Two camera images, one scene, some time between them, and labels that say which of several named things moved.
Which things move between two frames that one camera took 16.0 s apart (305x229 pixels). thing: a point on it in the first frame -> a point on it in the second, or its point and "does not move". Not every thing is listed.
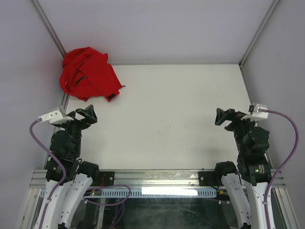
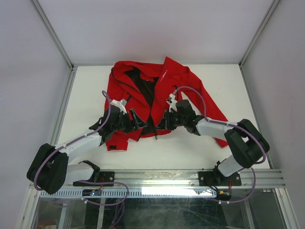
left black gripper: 89,114 -> 132,125
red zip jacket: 86,73 -> 151,91
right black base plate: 208,178 does not move
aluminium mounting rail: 144,179 does not move
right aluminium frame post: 266,18 does not move
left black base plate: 106,178 does not move
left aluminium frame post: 61,49 does not move
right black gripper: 222,115 -> 164,123
